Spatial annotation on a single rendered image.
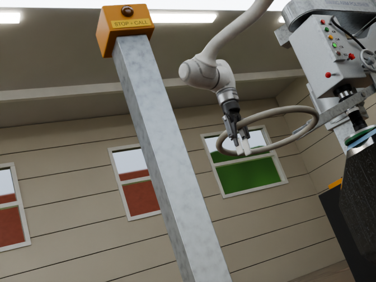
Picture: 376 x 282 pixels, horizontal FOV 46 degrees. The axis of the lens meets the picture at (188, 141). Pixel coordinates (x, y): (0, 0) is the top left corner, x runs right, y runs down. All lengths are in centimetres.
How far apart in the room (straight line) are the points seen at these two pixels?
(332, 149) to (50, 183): 573
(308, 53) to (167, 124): 170
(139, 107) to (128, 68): 10
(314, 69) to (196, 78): 97
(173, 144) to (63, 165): 721
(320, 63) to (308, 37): 18
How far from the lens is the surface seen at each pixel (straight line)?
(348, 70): 256
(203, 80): 185
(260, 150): 229
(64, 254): 775
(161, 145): 102
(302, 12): 268
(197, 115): 960
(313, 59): 262
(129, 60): 111
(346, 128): 351
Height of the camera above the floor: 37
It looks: 18 degrees up
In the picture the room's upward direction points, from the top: 19 degrees counter-clockwise
